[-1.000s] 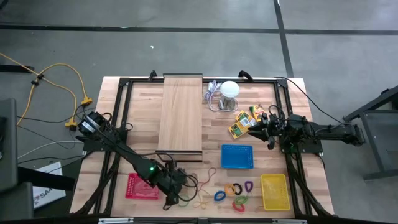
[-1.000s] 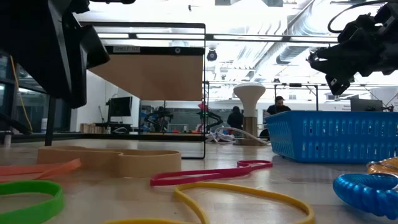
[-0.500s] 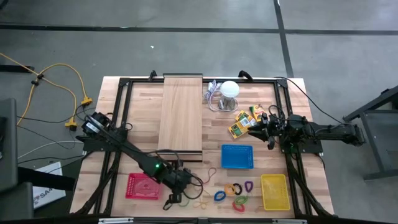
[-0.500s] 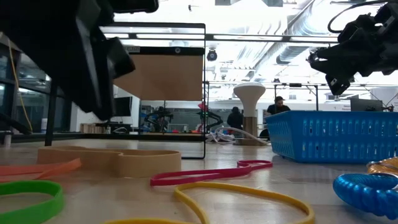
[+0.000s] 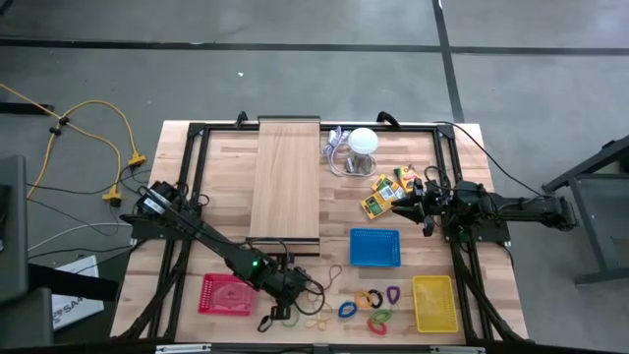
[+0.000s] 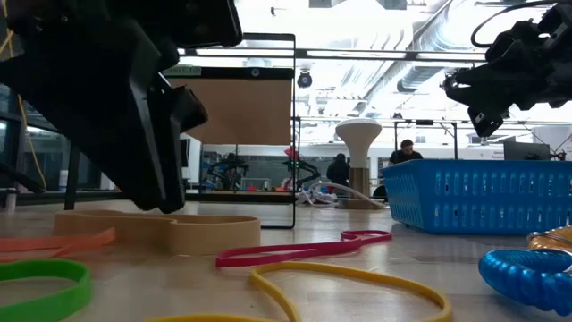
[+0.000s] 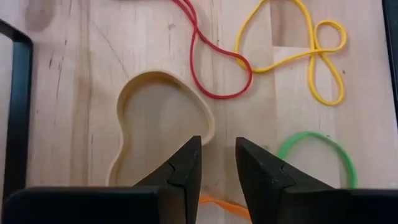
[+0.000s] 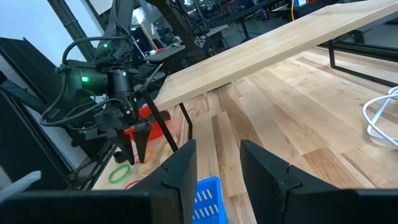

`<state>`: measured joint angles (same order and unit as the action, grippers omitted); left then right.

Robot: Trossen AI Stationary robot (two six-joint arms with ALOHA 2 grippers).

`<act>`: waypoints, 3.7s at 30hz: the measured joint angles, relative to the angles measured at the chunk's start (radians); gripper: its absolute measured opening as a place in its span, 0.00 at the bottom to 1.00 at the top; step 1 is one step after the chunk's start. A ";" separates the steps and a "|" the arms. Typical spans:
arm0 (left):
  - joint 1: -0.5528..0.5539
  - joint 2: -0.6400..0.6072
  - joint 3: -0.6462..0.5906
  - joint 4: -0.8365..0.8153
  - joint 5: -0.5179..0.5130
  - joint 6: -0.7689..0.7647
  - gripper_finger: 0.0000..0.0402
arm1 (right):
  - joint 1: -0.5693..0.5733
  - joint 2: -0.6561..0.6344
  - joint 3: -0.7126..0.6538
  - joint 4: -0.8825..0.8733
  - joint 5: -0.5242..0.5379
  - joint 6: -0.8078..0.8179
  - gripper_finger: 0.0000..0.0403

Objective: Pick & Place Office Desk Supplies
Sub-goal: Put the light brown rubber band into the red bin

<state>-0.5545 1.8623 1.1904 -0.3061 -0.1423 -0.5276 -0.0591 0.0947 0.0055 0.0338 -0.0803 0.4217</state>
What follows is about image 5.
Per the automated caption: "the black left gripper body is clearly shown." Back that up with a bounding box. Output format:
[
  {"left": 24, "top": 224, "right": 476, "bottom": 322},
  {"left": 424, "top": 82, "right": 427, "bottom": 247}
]
[{"left": 264, "top": 265, "right": 315, "bottom": 309}]

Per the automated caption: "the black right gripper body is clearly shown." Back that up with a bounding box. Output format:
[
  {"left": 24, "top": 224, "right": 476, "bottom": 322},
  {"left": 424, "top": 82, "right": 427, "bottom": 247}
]
[{"left": 415, "top": 176, "right": 456, "bottom": 220}]

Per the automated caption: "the yellow green crayon box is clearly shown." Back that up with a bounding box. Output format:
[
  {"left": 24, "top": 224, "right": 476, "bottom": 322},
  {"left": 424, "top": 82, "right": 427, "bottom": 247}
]
[
  {"left": 392, "top": 164, "right": 422, "bottom": 195},
  {"left": 360, "top": 192, "right": 393, "bottom": 220},
  {"left": 371, "top": 173, "right": 408, "bottom": 204}
]

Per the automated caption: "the red rubber band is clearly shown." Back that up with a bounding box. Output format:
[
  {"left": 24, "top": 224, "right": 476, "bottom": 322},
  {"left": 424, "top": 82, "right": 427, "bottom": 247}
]
[{"left": 321, "top": 264, "right": 344, "bottom": 292}]

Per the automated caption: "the yellow rubber band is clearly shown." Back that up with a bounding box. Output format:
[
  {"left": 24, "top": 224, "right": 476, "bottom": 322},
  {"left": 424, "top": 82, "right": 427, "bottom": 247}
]
[{"left": 303, "top": 316, "right": 334, "bottom": 331}]

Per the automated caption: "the blue plastic basket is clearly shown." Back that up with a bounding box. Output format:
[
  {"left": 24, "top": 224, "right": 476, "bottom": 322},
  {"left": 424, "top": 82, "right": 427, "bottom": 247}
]
[{"left": 348, "top": 227, "right": 403, "bottom": 268}]

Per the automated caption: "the red plastic basket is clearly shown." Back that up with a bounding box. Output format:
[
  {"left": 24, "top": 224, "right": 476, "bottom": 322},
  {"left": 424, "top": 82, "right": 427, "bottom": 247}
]
[{"left": 197, "top": 272, "right": 257, "bottom": 318}]

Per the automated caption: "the yellow plastic basket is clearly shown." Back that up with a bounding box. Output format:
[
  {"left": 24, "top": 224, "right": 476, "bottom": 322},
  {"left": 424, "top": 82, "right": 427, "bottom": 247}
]
[{"left": 411, "top": 273, "right": 460, "bottom": 334}]

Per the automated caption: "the grey metal table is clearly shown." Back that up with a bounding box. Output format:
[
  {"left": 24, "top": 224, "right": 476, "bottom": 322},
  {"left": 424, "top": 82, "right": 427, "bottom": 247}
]
[{"left": 542, "top": 133, "right": 629, "bottom": 287}]

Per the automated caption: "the white printed sign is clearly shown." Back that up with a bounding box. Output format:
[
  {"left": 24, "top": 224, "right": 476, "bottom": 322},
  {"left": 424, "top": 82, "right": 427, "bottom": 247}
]
[{"left": 50, "top": 254, "right": 106, "bottom": 331}]

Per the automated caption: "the dark grey equipment stand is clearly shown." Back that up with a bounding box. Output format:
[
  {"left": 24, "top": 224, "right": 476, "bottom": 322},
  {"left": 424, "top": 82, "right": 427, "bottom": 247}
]
[{"left": 0, "top": 154, "right": 120, "bottom": 351}]

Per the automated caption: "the black flat bar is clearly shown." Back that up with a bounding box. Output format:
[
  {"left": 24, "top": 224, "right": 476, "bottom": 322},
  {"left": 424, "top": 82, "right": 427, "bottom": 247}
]
[{"left": 0, "top": 101, "right": 56, "bottom": 116}]

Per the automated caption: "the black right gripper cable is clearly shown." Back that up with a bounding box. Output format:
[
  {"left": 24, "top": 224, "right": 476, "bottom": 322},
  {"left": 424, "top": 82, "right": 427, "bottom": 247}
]
[{"left": 422, "top": 165, "right": 456, "bottom": 196}]

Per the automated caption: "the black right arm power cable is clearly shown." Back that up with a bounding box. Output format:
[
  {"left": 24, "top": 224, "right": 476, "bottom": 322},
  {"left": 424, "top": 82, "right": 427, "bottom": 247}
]
[{"left": 432, "top": 119, "right": 549, "bottom": 199}]

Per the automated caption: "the wooden shelf riser black frame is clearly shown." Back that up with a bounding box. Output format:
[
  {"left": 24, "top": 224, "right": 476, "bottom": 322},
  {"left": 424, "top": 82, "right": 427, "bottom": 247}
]
[{"left": 245, "top": 115, "right": 323, "bottom": 257}]

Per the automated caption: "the silver metal bracket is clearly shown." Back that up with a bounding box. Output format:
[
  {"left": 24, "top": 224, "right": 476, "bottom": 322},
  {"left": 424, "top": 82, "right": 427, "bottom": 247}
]
[
  {"left": 154, "top": 343, "right": 213, "bottom": 354},
  {"left": 429, "top": 344, "right": 488, "bottom": 354}
]

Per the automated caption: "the black aluminium rig frame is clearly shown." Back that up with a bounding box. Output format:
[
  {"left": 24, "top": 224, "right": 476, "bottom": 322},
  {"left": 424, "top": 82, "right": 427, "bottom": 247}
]
[{"left": 110, "top": 119, "right": 531, "bottom": 345}]

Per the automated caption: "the yellow extension cord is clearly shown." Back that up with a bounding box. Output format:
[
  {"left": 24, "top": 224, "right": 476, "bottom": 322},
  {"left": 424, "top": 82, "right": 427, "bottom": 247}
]
[
  {"left": 57, "top": 99, "right": 148, "bottom": 169},
  {"left": 0, "top": 82, "right": 125, "bottom": 207}
]

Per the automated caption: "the thin white cable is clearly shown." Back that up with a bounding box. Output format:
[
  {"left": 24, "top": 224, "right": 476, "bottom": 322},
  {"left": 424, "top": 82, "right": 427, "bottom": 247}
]
[{"left": 27, "top": 221, "right": 135, "bottom": 253}]

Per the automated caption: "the thin black cable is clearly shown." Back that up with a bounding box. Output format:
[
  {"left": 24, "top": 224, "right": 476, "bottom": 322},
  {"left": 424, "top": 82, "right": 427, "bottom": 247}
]
[
  {"left": 25, "top": 166, "right": 153, "bottom": 197},
  {"left": 27, "top": 196, "right": 124, "bottom": 237}
]

